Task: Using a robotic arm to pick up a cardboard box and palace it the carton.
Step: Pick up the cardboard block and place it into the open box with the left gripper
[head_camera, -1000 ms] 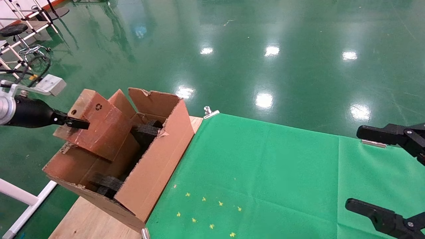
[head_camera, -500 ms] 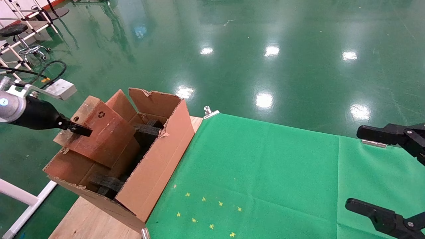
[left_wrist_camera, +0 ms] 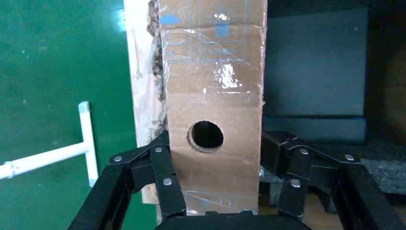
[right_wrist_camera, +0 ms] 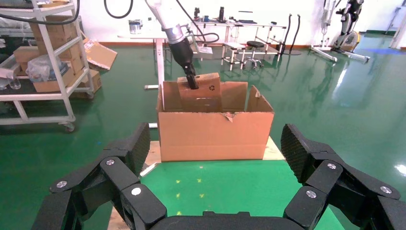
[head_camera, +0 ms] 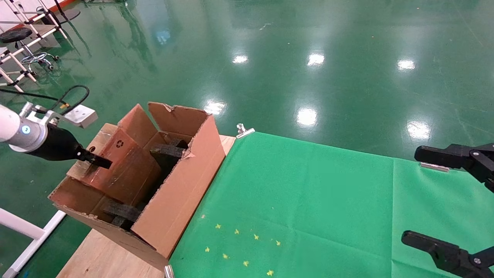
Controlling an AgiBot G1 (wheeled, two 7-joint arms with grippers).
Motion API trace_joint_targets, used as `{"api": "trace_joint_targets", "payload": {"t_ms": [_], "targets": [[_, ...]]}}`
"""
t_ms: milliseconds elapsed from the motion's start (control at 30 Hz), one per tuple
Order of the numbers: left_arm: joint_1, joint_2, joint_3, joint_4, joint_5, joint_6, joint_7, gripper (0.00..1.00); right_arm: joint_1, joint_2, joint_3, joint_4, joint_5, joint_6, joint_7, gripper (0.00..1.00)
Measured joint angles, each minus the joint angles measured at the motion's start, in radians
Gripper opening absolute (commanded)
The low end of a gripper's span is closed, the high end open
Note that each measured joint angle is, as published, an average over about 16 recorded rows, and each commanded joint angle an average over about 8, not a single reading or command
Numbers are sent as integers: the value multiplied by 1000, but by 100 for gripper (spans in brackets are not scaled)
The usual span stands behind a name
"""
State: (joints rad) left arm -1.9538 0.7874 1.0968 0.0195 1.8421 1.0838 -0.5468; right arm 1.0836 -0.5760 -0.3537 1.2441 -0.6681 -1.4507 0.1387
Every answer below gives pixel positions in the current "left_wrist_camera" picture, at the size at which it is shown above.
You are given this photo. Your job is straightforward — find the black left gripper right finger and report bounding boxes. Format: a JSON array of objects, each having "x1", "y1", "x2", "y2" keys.
[{"x1": 261, "y1": 131, "x2": 406, "y2": 230}]

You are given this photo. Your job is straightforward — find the white pipe stand foot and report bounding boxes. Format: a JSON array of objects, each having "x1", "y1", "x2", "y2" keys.
[{"x1": 0, "y1": 101, "x2": 100, "y2": 188}]

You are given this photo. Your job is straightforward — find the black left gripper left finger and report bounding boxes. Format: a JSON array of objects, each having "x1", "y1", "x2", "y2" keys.
[{"x1": 67, "y1": 130, "x2": 187, "y2": 230}]

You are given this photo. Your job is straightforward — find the small cardboard box with hole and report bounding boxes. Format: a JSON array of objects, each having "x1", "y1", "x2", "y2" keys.
[{"x1": 158, "y1": 0, "x2": 268, "y2": 217}]

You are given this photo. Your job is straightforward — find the black foam padding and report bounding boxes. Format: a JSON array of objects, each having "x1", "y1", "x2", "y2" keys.
[{"x1": 262, "y1": 8, "x2": 406, "y2": 204}]

